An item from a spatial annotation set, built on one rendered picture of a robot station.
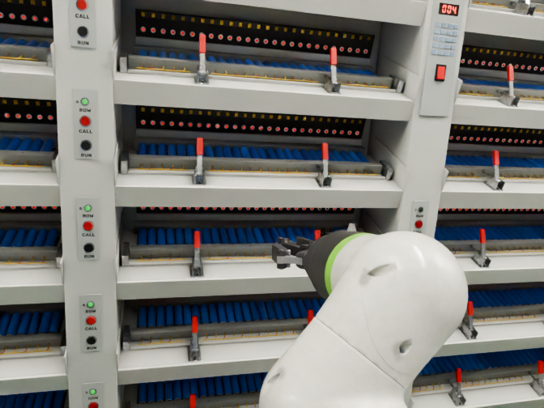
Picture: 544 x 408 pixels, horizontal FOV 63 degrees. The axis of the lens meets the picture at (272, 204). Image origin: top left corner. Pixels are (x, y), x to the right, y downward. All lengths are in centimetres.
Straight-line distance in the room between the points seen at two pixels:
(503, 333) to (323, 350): 101
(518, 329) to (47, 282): 116
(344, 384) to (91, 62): 69
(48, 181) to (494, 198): 97
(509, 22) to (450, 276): 83
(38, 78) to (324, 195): 58
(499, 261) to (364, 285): 91
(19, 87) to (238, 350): 69
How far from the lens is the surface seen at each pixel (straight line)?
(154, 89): 87
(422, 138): 103
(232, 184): 91
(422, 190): 105
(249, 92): 89
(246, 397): 119
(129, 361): 105
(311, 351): 40
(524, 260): 133
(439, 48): 104
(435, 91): 104
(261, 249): 101
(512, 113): 117
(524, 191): 123
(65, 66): 88
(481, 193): 115
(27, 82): 90
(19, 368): 108
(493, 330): 136
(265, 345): 108
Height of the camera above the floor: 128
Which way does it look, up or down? 13 degrees down
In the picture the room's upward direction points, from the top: 4 degrees clockwise
